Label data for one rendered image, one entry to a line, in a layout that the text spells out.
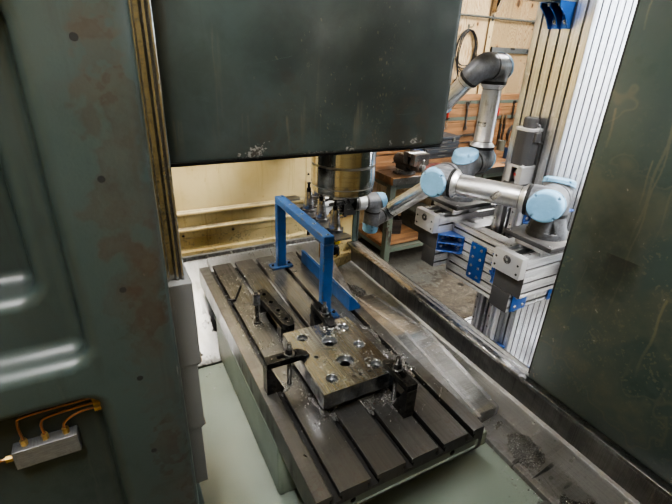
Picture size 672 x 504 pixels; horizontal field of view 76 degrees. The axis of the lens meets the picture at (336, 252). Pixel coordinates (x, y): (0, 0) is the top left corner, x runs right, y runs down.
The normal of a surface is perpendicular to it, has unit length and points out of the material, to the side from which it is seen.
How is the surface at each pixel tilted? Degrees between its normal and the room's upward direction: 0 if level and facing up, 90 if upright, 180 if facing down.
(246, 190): 90
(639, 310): 90
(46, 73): 90
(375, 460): 0
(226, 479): 0
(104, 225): 90
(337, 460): 0
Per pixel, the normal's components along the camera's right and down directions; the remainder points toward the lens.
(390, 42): 0.46, 0.39
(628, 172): -0.89, 0.16
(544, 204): -0.47, 0.36
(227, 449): 0.04, -0.90
